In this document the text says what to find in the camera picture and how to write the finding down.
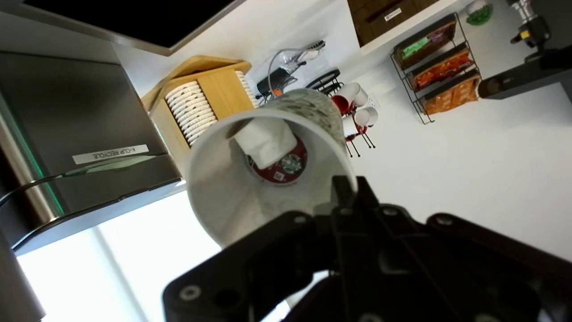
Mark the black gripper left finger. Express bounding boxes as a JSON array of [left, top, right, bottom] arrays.
[[162, 173, 364, 322]]

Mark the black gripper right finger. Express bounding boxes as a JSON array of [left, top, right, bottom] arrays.
[[355, 175, 572, 322]]

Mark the patterned paper cup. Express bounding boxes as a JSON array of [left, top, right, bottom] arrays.
[[185, 88, 360, 250]]

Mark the coffee pod with red lid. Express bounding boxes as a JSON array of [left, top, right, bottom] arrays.
[[233, 116, 312, 186]]

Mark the wooden cup dispenser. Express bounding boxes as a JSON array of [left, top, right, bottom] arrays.
[[140, 54, 258, 175]]

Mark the white seat chair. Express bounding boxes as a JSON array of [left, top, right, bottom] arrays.
[[349, 82, 382, 152]]

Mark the red seat chair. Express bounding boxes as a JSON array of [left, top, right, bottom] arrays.
[[330, 91, 364, 159]]

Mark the black equipment piece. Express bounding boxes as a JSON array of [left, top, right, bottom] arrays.
[[476, 0, 572, 102]]

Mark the stainless steel countertop bin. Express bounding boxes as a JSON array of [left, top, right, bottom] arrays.
[[0, 50, 190, 258]]

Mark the green bowl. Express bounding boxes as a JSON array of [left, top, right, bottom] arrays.
[[466, 0, 498, 27]]

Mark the brown wooden cabinet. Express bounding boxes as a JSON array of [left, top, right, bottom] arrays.
[[346, 0, 444, 48]]

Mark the wire snack rack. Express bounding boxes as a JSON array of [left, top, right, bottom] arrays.
[[389, 11, 485, 127]]

